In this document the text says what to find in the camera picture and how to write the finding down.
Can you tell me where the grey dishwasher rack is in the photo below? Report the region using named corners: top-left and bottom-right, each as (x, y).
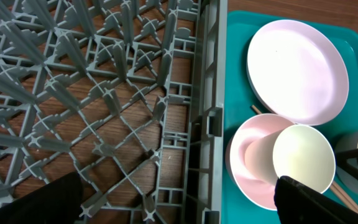
top-left (0, 0), bottom-right (227, 223)

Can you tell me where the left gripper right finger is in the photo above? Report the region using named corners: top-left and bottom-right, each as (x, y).
top-left (273, 175), bottom-right (358, 224)

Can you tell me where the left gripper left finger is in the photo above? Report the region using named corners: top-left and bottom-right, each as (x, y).
top-left (0, 172), bottom-right (83, 224)

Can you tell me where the pink small bowl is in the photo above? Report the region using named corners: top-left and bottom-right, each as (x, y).
top-left (225, 113), bottom-right (294, 211)

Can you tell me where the wooden chopstick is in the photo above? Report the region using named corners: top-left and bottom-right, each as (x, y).
top-left (330, 181), bottom-right (358, 213)
top-left (251, 105), bottom-right (262, 114)

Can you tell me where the large white plate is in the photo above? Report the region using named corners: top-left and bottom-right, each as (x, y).
top-left (246, 19), bottom-right (349, 126)

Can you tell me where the white cup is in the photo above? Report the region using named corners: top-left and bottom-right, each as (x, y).
top-left (244, 124), bottom-right (336, 194)

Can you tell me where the grey bowl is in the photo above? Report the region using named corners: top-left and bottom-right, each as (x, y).
top-left (334, 122), bottom-right (358, 202)

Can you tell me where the teal serving tray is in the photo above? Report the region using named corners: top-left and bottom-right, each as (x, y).
top-left (221, 11), bottom-right (358, 223)

